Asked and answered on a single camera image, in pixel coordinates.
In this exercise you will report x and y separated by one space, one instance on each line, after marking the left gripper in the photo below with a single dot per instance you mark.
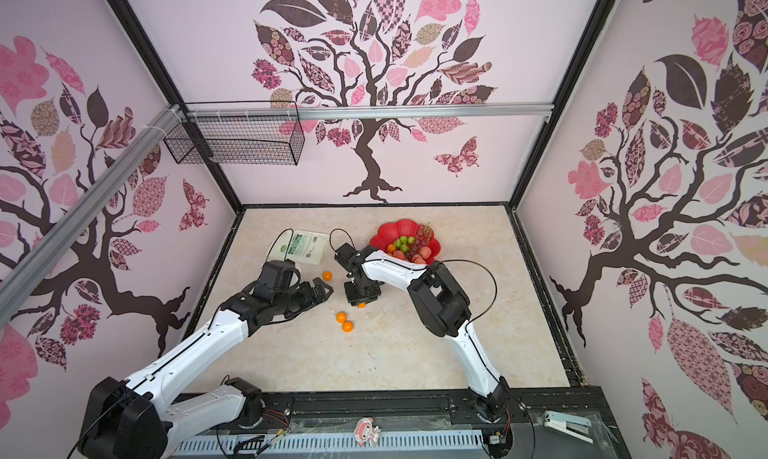
305 288

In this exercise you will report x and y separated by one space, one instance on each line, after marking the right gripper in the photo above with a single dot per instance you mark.
354 300

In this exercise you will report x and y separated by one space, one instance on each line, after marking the red flower fruit bowl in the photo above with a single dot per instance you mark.
389 232

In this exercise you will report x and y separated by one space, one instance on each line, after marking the purple grape bunch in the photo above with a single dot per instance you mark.
423 237

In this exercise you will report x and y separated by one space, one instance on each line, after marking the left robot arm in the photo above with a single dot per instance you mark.
142 415

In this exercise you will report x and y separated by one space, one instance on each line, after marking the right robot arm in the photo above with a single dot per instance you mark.
441 304

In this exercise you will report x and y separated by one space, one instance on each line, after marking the white green refill pouch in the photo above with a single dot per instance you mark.
299 246

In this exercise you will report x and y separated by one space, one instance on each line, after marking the pink cartoon figure sticker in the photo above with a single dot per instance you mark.
366 432

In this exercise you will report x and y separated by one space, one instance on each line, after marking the white stapler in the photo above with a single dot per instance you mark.
574 426

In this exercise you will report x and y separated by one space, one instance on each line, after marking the white vented cable duct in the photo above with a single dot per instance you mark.
400 444

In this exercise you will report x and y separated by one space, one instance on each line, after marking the black wire basket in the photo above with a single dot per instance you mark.
262 132

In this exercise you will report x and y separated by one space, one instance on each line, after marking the aluminium rail back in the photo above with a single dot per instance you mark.
374 112

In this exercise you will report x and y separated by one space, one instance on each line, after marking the aluminium rail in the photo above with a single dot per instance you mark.
374 112
24 278

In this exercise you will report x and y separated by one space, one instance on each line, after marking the aluminium rail left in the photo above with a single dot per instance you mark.
24 278

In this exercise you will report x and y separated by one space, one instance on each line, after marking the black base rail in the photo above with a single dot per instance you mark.
518 433

